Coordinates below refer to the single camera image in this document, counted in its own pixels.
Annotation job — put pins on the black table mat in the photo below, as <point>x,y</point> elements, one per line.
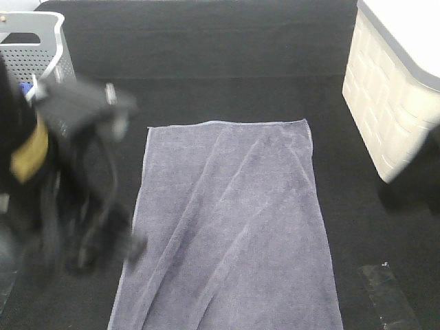
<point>191,62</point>

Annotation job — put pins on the right clear tape strip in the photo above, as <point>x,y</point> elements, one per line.
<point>387,297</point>

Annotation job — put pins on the left clear tape strip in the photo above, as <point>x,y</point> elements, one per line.
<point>7,281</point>

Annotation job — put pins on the clear tape strip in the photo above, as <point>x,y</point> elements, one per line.
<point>387,297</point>
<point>7,281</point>

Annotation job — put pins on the grey perforated laundry basket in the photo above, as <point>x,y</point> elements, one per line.
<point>40,56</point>

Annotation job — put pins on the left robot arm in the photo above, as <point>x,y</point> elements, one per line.
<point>59,171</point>

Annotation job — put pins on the grey towel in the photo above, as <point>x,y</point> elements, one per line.
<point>236,239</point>

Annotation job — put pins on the blue towel in basket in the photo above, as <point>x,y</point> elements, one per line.
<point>25,87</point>

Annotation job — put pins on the white woven-pattern basket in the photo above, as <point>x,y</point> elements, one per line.
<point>391,83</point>

